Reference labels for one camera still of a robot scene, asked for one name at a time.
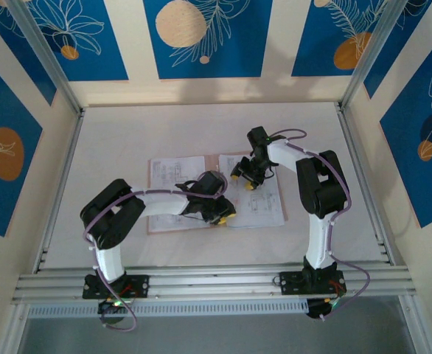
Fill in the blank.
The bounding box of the white printed paper sheet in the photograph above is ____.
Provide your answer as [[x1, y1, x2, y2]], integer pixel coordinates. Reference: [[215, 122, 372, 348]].
[[148, 156, 212, 232], [218, 153, 286, 228]]

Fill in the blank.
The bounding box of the brown paper folder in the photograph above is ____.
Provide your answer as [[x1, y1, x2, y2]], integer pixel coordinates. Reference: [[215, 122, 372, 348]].
[[147, 150, 256, 236]]

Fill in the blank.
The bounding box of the black electronics board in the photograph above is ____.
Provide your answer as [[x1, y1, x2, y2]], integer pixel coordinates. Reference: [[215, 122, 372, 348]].
[[306, 296, 344, 321], [97, 297, 129, 326]]

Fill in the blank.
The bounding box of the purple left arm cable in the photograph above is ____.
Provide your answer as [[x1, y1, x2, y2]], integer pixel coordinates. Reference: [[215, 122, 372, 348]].
[[83, 171, 228, 331]]

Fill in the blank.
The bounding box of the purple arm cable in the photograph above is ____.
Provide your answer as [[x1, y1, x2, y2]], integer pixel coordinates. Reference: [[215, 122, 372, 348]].
[[83, 171, 228, 331], [271, 128, 372, 318]]

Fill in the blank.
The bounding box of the aluminium front rail beam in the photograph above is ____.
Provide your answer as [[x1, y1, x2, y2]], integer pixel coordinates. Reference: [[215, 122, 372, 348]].
[[11, 263, 418, 304]]

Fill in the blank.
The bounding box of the grey slotted cable duct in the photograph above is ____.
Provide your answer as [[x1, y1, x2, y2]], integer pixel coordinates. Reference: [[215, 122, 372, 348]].
[[27, 298, 309, 319]]

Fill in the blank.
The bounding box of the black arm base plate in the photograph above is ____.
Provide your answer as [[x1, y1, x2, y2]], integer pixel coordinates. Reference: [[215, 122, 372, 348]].
[[278, 271, 348, 296], [82, 274, 150, 299]]

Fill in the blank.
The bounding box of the blue floral wall poster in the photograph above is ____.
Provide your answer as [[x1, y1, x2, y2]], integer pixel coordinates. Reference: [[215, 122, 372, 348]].
[[291, 0, 390, 77], [143, 0, 274, 80], [0, 7, 58, 107], [0, 52, 43, 237], [16, 0, 129, 82], [380, 35, 432, 229], [363, 0, 432, 100]]

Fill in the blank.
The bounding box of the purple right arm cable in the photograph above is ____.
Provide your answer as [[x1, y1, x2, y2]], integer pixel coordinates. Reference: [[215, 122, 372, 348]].
[[271, 128, 372, 318]]

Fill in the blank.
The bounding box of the aluminium frame post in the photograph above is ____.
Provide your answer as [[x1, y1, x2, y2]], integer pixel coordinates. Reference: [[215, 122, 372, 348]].
[[7, 0, 85, 115], [339, 0, 401, 110]]

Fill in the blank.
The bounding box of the aluminium lower frame leg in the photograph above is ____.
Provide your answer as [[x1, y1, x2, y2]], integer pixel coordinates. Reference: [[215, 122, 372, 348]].
[[398, 294, 432, 354], [0, 304, 31, 354]]

